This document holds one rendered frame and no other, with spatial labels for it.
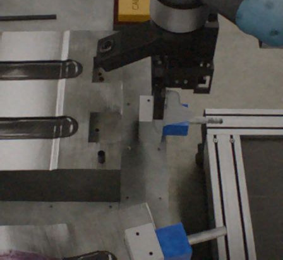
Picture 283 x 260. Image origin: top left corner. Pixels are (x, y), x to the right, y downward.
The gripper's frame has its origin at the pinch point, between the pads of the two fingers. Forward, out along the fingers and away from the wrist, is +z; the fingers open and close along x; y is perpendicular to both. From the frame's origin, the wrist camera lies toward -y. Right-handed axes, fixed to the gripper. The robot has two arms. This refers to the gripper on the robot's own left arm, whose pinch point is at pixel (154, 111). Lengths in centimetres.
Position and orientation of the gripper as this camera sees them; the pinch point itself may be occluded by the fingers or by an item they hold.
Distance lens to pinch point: 93.5
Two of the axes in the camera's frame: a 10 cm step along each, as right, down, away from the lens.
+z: -0.3, 6.1, 8.0
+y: 10.0, 0.2, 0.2
